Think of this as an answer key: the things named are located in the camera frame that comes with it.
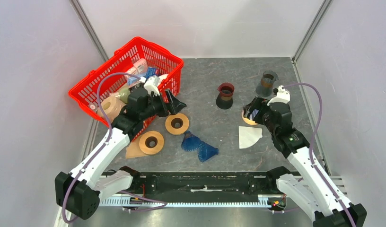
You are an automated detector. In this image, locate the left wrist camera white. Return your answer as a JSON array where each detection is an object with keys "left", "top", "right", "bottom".
[{"left": 143, "top": 75, "right": 160, "bottom": 96}]

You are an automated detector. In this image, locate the brown paper coffee filter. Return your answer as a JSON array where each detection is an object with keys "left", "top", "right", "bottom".
[{"left": 125, "top": 141, "right": 147, "bottom": 159}]

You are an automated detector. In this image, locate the green pear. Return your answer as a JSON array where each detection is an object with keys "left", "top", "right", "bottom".
[{"left": 116, "top": 87, "right": 130, "bottom": 104}]

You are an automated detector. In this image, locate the pink white pack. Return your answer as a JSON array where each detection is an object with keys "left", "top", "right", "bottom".
[{"left": 126, "top": 58, "right": 148, "bottom": 77}]

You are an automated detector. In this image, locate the white paper coffee filter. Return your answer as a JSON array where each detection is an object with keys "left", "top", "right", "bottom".
[{"left": 238, "top": 126, "right": 263, "bottom": 149}]

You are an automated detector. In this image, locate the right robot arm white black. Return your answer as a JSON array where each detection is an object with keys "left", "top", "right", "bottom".
[{"left": 243, "top": 97, "right": 367, "bottom": 227}]

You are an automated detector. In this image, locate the white round object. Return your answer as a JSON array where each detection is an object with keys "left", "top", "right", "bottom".
[{"left": 158, "top": 74, "right": 168, "bottom": 83}]

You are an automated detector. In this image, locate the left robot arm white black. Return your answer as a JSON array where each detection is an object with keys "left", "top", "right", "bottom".
[{"left": 54, "top": 88, "right": 187, "bottom": 223}]

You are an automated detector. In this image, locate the blue white box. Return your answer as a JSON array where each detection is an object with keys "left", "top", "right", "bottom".
[{"left": 127, "top": 66, "right": 161, "bottom": 87}]

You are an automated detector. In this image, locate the grey glass carafe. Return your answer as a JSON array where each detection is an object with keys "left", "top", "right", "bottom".
[{"left": 255, "top": 70, "right": 279, "bottom": 98}]

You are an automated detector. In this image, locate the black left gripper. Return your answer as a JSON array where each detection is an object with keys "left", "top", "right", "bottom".
[{"left": 140, "top": 88, "right": 186, "bottom": 121}]

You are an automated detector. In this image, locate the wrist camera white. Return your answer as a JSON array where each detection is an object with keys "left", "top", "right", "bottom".
[
  {"left": 143, "top": 75, "right": 160, "bottom": 96},
  {"left": 267, "top": 85, "right": 290, "bottom": 106}
]

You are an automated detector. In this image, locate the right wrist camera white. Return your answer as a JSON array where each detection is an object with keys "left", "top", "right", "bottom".
[{"left": 267, "top": 85, "right": 290, "bottom": 106}]

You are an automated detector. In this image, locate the masking tape roll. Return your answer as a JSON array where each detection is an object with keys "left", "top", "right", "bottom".
[{"left": 241, "top": 108, "right": 258, "bottom": 126}]

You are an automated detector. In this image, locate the black carafe red band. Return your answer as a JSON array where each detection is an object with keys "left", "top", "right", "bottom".
[{"left": 216, "top": 82, "right": 235, "bottom": 110}]

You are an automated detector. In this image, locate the red plastic shopping basket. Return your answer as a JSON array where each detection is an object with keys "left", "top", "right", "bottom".
[{"left": 69, "top": 37, "right": 184, "bottom": 136}]

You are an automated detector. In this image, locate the black mounting base rail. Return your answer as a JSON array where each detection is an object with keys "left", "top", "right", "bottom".
[{"left": 99, "top": 170, "right": 309, "bottom": 209}]

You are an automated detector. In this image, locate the wooden dripper ring holder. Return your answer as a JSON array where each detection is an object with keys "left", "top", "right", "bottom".
[{"left": 165, "top": 113, "right": 190, "bottom": 135}]

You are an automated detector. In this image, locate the blue glass dripper cone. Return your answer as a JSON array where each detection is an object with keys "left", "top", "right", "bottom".
[{"left": 198, "top": 141, "right": 219, "bottom": 162}]

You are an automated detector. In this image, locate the beige toilet paper roll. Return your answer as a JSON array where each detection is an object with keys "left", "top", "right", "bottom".
[{"left": 101, "top": 96, "right": 126, "bottom": 122}]

